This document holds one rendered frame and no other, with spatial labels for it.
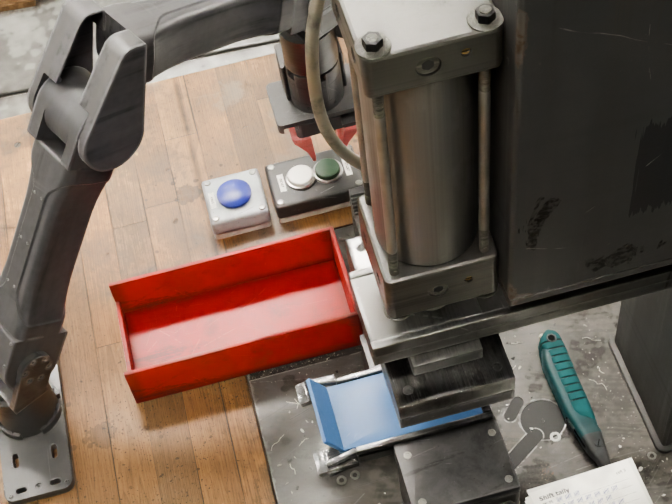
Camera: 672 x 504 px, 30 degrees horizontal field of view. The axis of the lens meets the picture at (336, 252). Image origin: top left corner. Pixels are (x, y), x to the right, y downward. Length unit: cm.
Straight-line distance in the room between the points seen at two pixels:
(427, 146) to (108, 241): 71
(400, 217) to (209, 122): 70
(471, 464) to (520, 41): 53
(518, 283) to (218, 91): 74
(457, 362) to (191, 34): 37
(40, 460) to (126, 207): 34
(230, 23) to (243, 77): 45
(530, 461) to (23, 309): 52
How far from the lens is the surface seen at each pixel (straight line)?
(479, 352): 104
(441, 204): 88
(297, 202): 143
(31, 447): 135
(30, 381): 127
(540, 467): 128
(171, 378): 132
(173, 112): 159
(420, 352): 103
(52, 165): 115
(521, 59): 76
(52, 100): 113
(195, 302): 140
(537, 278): 95
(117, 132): 111
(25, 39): 311
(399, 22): 77
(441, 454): 118
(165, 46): 112
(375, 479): 127
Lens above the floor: 204
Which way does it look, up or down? 54 degrees down
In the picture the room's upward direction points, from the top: 9 degrees counter-clockwise
